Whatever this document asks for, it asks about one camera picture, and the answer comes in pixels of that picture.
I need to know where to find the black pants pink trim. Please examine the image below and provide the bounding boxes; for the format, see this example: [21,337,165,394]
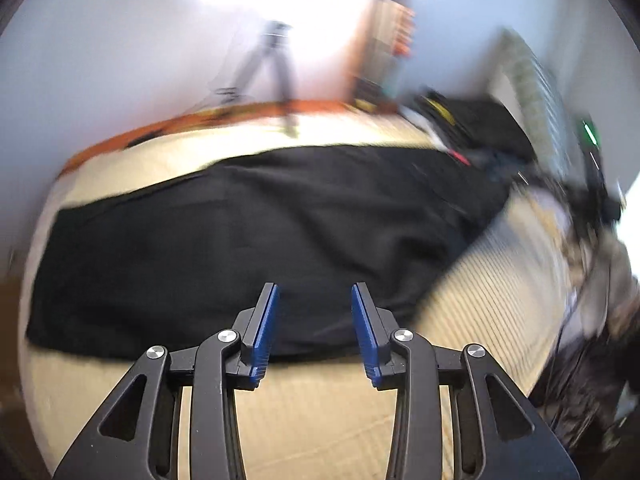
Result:
[26,146,510,361]

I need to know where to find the right hand grey glove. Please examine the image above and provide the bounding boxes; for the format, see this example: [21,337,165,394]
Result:
[560,228,639,348]

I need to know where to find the folded blue jeans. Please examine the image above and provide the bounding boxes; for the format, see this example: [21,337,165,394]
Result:
[465,150,529,181]

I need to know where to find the folded black pants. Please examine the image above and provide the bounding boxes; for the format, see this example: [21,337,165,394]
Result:
[412,90,536,162]

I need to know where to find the yellow striped bed cover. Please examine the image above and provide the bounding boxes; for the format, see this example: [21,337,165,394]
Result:
[20,113,570,479]

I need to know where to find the green white patterned pillow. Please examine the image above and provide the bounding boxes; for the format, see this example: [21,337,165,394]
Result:
[488,28,576,178]

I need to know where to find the folded silver tripod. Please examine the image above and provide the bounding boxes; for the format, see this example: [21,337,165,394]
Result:
[354,0,407,110]

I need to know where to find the orange patterned scarf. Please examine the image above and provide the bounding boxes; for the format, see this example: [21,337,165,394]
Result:
[392,0,414,58]

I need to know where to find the black mini tripod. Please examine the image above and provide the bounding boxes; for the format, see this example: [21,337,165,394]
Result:
[216,21,296,136]

